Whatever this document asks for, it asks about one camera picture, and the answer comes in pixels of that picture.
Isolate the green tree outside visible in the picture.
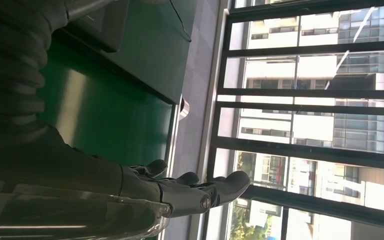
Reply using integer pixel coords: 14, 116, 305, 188
230, 152, 281, 240

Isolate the white window sill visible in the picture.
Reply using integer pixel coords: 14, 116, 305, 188
187, 0, 236, 240

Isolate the black window frame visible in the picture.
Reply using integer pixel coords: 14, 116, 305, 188
205, 0, 384, 240

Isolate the aluminium conveyor rail with end cap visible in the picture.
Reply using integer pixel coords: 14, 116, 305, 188
158, 96, 191, 240

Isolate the pale building outside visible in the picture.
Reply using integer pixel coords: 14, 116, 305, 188
228, 0, 384, 240

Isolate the black inbound scanning machine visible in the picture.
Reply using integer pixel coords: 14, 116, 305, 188
61, 0, 132, 54

